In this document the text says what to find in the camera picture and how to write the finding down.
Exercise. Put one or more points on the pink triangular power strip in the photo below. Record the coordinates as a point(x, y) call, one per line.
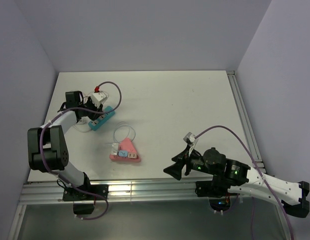
point(127, 145)

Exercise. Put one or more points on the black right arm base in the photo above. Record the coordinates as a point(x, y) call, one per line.
point(218, 196)

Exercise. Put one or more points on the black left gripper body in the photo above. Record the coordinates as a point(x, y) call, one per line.
point(89, 104)

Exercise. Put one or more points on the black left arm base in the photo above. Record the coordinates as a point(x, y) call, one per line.
point(84, 200)

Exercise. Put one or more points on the brown charger plug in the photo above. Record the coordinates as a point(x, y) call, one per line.
point(132, 155)

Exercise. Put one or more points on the orange charger plug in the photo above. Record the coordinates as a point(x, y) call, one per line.
point(95, 112)

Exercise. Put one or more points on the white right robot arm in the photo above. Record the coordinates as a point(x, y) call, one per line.
point(234, 177)

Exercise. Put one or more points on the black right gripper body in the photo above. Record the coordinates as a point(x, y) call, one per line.
point(193, 161)

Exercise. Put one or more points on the white charger plug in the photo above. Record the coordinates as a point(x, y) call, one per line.
point(114, 149)

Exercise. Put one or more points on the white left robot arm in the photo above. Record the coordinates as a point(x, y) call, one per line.
point(47, 148)

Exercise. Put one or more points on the teal power strip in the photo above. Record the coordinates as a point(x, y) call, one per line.
point(94, 125)

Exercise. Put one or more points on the blue charger plug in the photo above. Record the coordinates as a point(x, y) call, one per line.
point(123, 153)

